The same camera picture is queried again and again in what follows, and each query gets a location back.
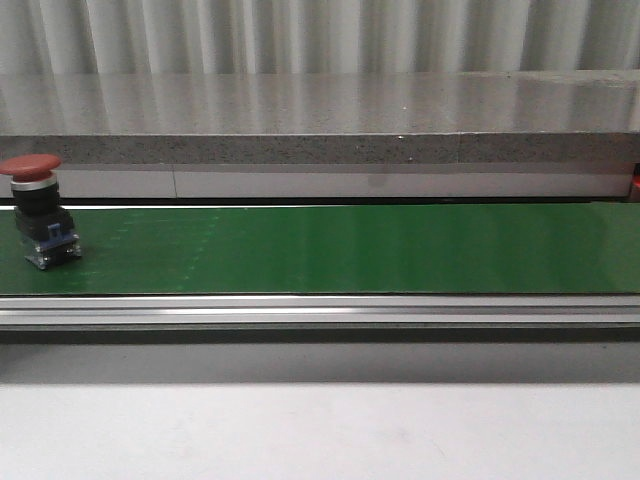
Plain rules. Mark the green conveyor belt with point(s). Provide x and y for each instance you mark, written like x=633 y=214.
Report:
x=524 y=248

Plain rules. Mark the red mushroom push button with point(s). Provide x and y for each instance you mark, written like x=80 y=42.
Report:
x=48 y=231

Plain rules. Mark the white pleated curtain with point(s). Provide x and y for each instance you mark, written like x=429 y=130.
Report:
x=221 y=37

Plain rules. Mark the grey speckled stone shelf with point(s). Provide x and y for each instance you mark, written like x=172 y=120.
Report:
x=295 y=119

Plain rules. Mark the aluminium conveyor front rail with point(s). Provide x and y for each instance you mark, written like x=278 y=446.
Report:
x=155 y=312

